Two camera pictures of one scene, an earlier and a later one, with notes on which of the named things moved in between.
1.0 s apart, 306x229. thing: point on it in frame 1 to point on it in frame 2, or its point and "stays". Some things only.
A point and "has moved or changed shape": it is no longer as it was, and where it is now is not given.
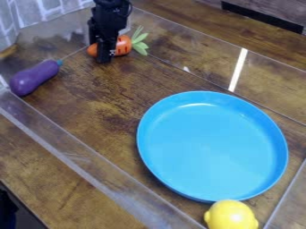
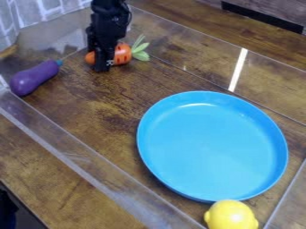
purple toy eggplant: (27, 80) stays
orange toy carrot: (125, 44) has moved or changed shape
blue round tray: (212, 146) stays
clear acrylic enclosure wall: (192, 119) stays
